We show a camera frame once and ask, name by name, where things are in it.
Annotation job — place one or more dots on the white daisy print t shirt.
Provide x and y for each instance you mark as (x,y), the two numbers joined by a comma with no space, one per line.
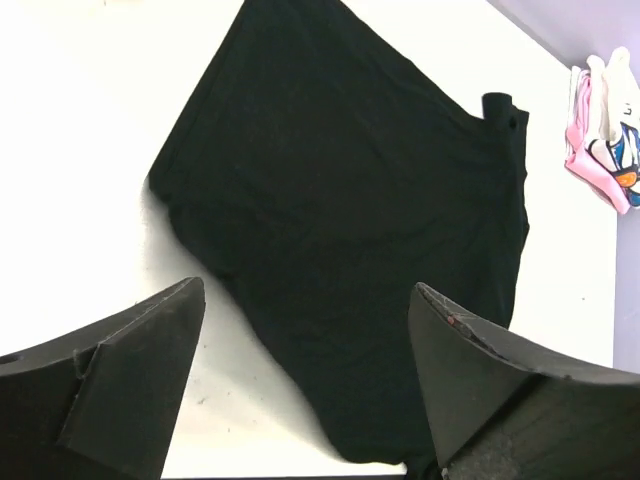
(615,96)

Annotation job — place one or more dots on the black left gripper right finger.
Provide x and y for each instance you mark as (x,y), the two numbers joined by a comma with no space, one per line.
(500,406)

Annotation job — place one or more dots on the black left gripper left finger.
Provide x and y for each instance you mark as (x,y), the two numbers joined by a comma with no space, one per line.
(101,402)

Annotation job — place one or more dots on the black t shirt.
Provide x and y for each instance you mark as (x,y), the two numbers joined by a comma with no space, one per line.
(320,175)

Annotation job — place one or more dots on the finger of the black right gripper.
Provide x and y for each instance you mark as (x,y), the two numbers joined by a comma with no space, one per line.
(499,112)

